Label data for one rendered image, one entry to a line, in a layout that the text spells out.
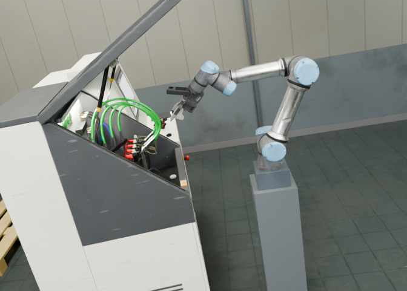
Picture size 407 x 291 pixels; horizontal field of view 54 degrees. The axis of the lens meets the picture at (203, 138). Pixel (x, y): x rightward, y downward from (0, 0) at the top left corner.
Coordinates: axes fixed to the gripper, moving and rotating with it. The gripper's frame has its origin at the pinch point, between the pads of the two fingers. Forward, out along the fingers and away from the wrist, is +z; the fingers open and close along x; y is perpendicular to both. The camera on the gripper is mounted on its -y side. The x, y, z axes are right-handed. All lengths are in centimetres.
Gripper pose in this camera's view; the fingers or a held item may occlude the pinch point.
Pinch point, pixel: (171, 115)
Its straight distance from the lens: 205.0
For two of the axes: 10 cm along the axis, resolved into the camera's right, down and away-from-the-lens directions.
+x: 0.4, -5.7, 8.2
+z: -5.5, 6.7, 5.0
